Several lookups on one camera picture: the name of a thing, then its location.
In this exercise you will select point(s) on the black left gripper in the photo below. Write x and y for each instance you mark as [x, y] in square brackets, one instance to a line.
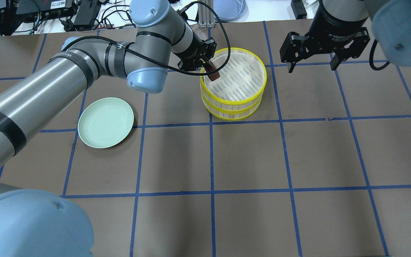
[192, 50]

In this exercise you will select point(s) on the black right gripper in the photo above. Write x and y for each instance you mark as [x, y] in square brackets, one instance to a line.
[335, 24]

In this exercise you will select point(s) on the brown bun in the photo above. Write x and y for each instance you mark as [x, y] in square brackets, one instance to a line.
[213, 70]

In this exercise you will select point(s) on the yellow bamboo steamer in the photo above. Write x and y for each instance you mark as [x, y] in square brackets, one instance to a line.
[231, 112]
[242, 79]

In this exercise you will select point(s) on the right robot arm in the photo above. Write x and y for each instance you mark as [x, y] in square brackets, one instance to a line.
[338, 28]

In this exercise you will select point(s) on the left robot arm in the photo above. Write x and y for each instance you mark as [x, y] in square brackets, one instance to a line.
[36, 223]

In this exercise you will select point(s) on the blue bowl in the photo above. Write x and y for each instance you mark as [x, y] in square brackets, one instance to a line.
[229, 10]

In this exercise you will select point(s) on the black device on desk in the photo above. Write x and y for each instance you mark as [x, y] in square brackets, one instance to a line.
[298, 9]

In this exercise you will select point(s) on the light green plate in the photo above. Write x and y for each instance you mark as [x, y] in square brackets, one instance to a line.
[105, 122]

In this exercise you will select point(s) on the black electronics box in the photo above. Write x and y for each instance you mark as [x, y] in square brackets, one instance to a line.
[52, 8]

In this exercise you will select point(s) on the aluminium frame post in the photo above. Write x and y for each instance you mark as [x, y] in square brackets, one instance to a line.
[206, 18]

